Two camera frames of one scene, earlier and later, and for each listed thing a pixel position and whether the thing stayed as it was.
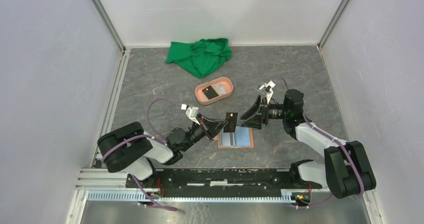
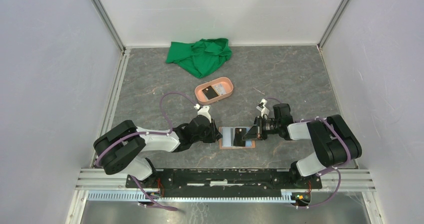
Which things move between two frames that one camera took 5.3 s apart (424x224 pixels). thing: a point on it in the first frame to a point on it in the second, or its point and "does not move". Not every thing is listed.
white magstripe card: x=228 y=139 does not move
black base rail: x=189 y=182 does not move
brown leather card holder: x=242 y=137 does not move
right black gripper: x=255 y=121 to x=256 y=132
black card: x=231 y=118 to x=239 y=133
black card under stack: x=210 y=92 does not move
